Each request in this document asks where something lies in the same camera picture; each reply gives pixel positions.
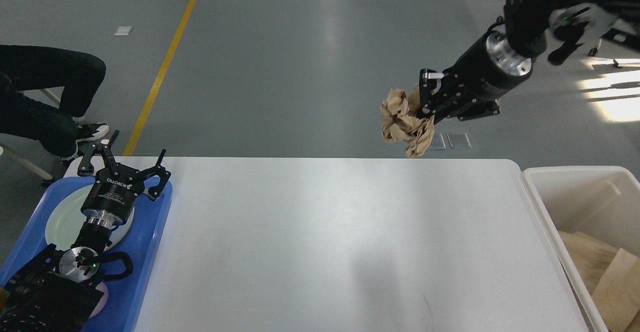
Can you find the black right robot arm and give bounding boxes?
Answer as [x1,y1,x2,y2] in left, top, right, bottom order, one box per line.
[416,0,639,124]

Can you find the brown paper ball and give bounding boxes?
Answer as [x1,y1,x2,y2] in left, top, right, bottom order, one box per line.
[381,84,435,158]

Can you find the black green sneaker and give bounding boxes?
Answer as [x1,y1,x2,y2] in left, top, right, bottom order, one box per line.
[58,122,110,163]

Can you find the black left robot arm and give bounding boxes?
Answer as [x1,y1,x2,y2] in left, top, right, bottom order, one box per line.
[1,132,173,332]

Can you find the person leg dark jeans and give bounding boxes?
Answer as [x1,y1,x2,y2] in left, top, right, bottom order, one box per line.
[0,44,106,158]

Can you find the brown paper bag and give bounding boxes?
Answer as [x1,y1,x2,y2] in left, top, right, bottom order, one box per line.
[591,248,640,332]
[558,231,618,296]

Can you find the grey floor outlet plate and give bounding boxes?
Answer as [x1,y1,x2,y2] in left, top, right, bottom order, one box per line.
[427,133,473,151]

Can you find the white plastic bin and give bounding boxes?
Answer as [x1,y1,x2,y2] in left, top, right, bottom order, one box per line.
[522,166,640,332]

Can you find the blue plastic tray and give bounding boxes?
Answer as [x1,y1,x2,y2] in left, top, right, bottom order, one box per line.
[0,177,173,332]

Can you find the green plate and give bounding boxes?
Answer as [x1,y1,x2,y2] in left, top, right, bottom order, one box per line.
[45,185,126,250]

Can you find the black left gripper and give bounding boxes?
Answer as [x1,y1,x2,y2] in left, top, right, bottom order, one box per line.
[77,129,172,228]

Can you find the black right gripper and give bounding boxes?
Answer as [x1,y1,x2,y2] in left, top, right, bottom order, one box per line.
[418,31,535,120]

